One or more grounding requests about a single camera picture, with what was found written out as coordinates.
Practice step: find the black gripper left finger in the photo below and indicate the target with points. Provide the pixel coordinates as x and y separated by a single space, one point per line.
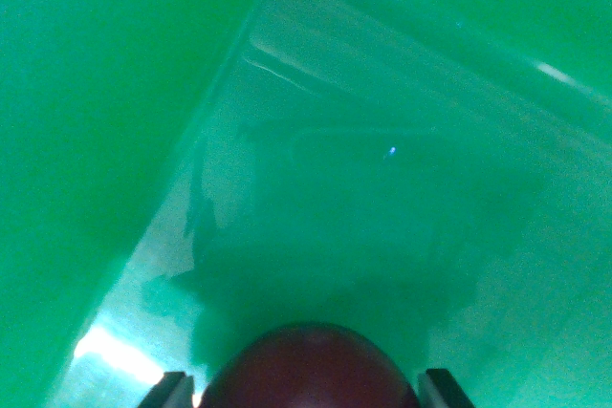
169 391

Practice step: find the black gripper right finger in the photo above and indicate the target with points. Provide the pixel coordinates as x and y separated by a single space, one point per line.
442 389

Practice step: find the dark red round fruit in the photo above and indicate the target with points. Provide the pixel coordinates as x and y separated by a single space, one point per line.
311 370

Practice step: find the green plastic bin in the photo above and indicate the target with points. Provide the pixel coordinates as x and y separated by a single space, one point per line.
306 164

